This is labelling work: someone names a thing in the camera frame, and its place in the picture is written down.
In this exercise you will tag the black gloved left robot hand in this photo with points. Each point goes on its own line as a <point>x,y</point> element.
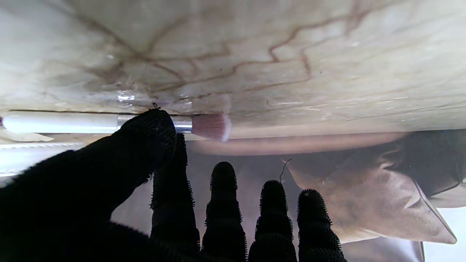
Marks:
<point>80,196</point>

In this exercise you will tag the brown sofa pillow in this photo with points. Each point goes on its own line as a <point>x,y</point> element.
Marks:
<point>371,203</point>

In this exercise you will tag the brown leather sofa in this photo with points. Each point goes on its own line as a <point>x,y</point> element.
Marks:
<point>437,163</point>

